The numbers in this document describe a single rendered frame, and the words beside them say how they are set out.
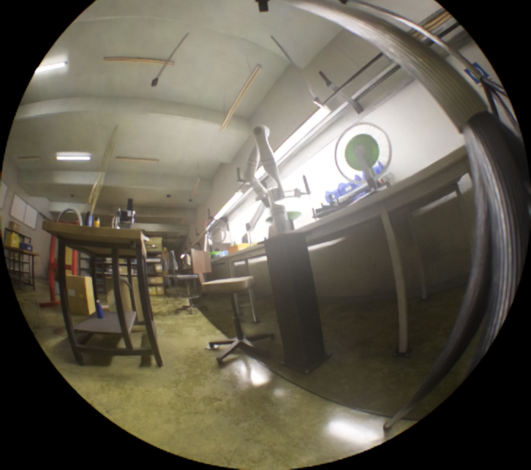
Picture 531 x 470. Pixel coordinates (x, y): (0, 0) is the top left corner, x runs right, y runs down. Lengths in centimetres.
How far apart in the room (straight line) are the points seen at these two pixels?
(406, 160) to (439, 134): 47
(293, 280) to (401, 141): 165
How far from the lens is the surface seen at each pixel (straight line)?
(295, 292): 95
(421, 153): 189
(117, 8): 338
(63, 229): 128
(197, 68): 390
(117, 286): 135
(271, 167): 107
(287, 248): 94
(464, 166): 94
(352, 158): 144
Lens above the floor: 72
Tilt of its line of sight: 19 degrees up
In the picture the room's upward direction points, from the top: 10 degrees counter-clockwise
